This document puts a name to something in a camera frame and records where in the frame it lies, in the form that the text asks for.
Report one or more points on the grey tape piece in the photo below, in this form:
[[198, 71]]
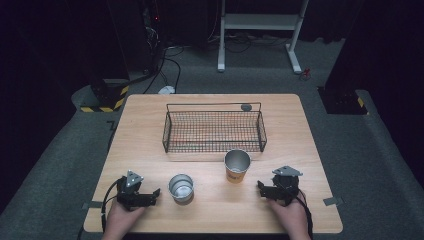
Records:
[[333, 201], [92, 205]]

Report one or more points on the tall orange cup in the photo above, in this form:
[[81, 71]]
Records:
[[236, 165]]

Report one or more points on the short silver metal cup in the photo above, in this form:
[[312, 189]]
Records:
[[181, 189]]

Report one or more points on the small grey round disc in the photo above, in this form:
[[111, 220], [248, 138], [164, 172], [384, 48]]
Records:
[[246, 107]]

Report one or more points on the small red clip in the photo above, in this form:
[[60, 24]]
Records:
[[306, 74]]

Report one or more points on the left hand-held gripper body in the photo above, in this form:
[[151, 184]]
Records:
[[128, 193]]

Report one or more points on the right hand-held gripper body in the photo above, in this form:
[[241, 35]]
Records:
[[286, 186]]

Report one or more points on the person's right hand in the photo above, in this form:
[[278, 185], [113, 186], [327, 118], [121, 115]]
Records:
[[289, 215]]

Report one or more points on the white metal stand frame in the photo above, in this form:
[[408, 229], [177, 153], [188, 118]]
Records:
[[260, 21]]

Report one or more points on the person's left hand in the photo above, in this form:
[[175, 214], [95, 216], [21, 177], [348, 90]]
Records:
[[121, 216]]

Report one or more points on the dark computer tower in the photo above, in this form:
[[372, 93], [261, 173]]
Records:
[[151, 33]]

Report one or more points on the white power adapter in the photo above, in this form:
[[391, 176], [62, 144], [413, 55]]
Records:
[[166, 90]]

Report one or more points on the black base with yellow stripes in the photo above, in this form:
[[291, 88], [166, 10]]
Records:
[[343, 101], [108, 98]]

